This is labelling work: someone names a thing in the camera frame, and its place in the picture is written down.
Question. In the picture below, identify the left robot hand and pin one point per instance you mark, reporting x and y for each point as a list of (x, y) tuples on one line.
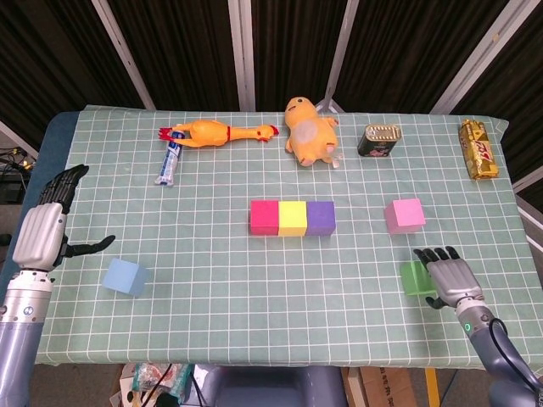
[(40, 237)]

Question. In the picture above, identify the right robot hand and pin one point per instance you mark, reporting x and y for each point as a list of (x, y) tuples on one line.
[(456, 280)]

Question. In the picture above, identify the green foam cube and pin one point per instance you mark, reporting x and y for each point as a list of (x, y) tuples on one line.
[(415, 280)]

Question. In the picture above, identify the light blue foam cube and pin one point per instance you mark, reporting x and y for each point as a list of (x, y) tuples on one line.
[(123, 277)]

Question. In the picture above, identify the purple foam cube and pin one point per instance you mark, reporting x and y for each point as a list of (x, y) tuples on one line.
[(320, 217)]

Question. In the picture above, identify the yellow foam cube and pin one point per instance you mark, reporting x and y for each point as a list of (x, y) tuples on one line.
[(292, 218)]

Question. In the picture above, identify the magenta red foam cube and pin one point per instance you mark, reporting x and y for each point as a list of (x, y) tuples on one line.
[(264, 217)]

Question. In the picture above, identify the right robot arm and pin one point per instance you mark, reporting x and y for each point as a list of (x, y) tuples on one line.
[(492, 352)]

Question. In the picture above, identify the black electronics box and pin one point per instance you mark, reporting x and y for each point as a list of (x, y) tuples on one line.
[(10, 188)]

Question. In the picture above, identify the pink foam cube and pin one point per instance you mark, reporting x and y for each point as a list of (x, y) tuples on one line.
[(405, 215)]

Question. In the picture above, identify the blue table pad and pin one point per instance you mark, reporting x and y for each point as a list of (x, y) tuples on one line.
[(55, 135)]

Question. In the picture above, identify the gold snack package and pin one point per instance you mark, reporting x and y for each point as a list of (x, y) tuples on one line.
[(479, 152)]

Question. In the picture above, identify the brown cardboard box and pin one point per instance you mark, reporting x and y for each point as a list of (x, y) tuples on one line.
[(382, 388)]

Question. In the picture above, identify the white blue toothpaste tube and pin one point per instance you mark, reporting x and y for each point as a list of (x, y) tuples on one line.
[(167, 167)]

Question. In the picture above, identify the dark green meat can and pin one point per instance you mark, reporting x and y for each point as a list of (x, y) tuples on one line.
[(377, 142)]

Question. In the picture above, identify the colourful snack bag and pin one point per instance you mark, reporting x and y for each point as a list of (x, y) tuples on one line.
[(148, 379)]

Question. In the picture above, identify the orange rubber chicken toy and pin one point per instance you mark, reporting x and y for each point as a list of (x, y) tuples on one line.
[(208, 133)]

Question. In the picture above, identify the green checkered tablecloth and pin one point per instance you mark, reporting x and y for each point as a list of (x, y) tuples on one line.
[(254, 297)]

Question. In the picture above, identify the yellow plush toy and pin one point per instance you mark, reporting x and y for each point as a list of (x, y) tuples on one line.
[(309, 131)]

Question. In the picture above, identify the grey-blue robot torso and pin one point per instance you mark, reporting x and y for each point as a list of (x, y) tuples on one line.
[(271, 388)]

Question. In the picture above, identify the white metal frame post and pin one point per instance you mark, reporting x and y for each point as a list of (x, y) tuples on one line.
[(337, 55), (242, 55), (123, 55), (530, 212), (479, 55), (530, 178), (17, 137)]

